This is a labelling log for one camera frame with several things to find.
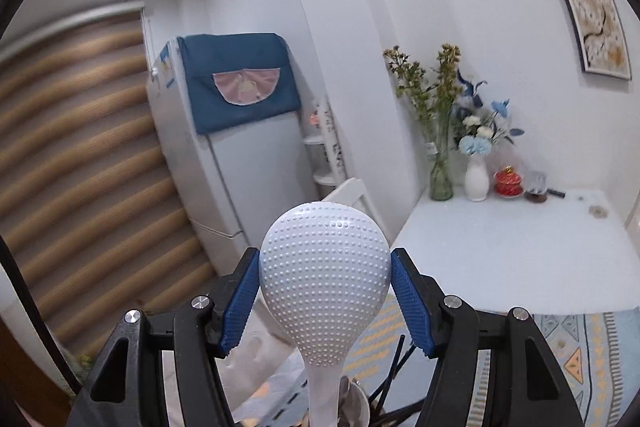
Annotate black cable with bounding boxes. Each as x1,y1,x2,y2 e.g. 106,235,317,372
0,234,81,395

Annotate green potted plant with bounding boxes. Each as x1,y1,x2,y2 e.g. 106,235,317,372
70,352,96,383

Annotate red lidded tea cup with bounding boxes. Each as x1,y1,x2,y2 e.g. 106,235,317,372
492,166,526,198

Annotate white dimpled rice paddle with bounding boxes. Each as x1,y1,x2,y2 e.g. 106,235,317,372
259,201,392,427

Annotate blue refrigerator cover cloth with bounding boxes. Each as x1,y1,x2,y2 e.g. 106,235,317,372
177,33,303,136

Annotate white ceramic vase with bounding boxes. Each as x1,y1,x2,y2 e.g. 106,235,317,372
464,153,491,202

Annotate white refrigerator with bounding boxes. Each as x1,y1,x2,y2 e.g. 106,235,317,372
145,34,351,248

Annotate brown striped window blind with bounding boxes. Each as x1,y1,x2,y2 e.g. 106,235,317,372
0,0,218,358

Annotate patterned blue woven table mat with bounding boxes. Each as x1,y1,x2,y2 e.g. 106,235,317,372
345,307,640,427

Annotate white corner shelf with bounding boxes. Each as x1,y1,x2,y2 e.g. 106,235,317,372
302,94,351,188

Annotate green yellow flower stems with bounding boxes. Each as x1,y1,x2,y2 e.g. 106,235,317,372
382,43,463,158

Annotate grey phone stand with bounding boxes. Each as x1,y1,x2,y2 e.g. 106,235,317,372
525,171,551,204

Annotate clear glass vase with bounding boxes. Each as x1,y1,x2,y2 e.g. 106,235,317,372
429,142,455,201

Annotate silver metal spoon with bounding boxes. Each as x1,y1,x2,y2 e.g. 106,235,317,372
342,377,373,427

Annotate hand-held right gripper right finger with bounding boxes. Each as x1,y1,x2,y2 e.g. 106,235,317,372
391,248,586,427

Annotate blue white artificial flowers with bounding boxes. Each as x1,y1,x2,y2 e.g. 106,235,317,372
452,69,526,158

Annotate pile of black chopsticks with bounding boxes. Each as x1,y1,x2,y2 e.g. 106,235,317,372
367,334,431,427

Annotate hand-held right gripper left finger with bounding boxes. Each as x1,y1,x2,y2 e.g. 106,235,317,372
67,247,262,427

